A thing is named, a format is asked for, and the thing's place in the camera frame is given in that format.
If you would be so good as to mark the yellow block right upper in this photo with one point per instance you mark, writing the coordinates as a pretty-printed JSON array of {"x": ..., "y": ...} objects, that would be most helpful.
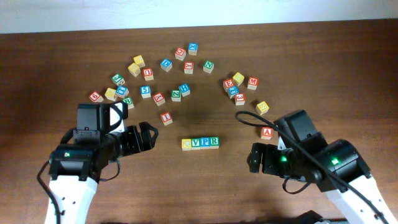
[{"x": 238, "y": 78}]

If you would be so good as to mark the red X block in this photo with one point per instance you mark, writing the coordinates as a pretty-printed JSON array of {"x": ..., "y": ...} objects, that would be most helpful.
[{"x": 159, "y": 98}]

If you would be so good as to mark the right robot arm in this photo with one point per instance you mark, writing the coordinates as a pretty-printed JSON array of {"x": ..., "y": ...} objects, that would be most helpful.
[{"x": 337, "y": 169}]

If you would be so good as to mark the yellow C block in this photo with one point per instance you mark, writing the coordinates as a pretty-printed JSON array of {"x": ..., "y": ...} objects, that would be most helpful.
[{"x": 186, "y": 144}]

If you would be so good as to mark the red A block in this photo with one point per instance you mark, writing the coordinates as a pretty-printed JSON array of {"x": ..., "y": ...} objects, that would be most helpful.
[{"x": 266, "y": 133}]

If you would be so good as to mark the green N block lower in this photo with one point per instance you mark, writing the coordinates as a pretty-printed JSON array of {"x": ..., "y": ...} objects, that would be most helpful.
[{"x": 176, "y": 95}]

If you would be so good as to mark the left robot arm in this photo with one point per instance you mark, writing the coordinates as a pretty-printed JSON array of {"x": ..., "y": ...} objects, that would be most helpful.
[{"x": 99, "y": 138}]

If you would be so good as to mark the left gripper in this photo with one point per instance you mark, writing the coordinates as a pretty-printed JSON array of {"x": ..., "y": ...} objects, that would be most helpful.
[{"x": 134, "y": 139}]

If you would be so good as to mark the red 3 block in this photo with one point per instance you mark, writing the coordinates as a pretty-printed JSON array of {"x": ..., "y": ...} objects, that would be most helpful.
[{"x": 240, "y": 99}]

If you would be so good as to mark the green n block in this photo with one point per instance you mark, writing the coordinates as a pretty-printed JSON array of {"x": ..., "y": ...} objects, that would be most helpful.
[
  {"x": 208, "y": 66},
  {"x": 176, "y": 95}
]

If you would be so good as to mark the green V block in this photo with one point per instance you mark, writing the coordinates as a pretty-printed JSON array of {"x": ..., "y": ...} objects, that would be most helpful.
[{"x": 195, "y": 144}]

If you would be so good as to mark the blue block right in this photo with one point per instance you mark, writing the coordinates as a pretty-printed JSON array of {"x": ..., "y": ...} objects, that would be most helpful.
[{"x": 232, "y": 91}]

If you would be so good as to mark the red E block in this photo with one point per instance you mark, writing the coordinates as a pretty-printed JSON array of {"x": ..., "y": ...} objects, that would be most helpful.
[{"x": 228, "y": 84}]

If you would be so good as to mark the yellow S block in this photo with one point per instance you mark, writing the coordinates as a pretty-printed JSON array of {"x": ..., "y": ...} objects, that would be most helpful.
[{"x": 262, "y": 108}]

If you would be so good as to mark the red 6 block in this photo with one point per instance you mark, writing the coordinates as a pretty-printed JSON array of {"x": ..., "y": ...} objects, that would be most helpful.
[{"x": 96, "y": 97}]

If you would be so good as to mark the green R block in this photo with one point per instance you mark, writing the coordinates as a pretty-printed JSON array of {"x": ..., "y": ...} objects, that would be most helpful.
[{"x": 214, "y": 142}]

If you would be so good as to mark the red M block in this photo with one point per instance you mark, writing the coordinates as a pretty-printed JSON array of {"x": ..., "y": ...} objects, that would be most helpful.
[{"x": 253, "y": 83}]

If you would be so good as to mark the blue block left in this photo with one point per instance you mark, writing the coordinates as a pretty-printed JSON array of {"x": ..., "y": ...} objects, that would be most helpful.
[{"x": 122, "y": 91}]

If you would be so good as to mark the blue H block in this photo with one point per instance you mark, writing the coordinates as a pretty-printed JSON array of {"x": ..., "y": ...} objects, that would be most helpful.
[{"x": 184, "y": 89}]

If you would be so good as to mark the green N block upper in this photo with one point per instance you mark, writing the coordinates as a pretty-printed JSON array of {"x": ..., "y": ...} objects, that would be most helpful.
[{"x": 208, "y": 66}]

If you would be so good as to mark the green B block inner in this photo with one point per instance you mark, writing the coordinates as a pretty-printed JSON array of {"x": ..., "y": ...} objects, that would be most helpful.
[{"x": 129, "y": 102}]

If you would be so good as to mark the blue 5 block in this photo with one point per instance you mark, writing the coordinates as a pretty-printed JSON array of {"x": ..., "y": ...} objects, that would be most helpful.
[{"x": 145, "y": 91}]

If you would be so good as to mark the green J block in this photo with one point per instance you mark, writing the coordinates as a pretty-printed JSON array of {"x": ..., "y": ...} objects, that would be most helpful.
[{"x": 118, "y": 79}]

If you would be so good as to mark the blue X block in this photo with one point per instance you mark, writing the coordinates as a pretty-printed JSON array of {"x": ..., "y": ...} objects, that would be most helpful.
[{"x": 192, "y": 48}]

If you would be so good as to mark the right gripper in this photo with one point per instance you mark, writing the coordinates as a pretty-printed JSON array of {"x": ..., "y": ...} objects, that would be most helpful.
[{"x": 267, "y": 158}]

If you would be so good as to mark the red U block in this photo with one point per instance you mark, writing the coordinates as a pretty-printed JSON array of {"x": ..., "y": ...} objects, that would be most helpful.
[{"x": 148, "y": 74}]

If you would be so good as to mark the yellow block upper left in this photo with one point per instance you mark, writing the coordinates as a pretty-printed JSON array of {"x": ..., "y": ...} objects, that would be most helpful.
[{"x": 139, "y": 61}]

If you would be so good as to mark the yellow block beside U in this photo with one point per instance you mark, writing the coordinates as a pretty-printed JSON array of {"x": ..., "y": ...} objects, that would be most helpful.
[{"x": 134, "y": 69}]

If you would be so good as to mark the red Y block upper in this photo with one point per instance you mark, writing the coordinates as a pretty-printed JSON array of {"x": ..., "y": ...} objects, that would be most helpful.
[{"x": 188, "y": 67}]

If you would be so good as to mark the blue P block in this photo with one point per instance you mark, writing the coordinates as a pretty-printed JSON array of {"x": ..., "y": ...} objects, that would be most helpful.
[{"x": 205, "y": 143}]

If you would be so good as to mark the red G block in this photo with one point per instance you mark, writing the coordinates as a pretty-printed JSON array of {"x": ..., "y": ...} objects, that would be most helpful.
[{"x": 180, "y": 54}]

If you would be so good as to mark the blue D block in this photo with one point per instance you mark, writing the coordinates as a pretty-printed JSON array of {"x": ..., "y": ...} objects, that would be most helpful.
[{"x": 166, "y": 65}]

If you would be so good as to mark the red I block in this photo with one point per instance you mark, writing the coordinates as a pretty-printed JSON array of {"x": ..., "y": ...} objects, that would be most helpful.
[{"x": 166, "y": 118}]

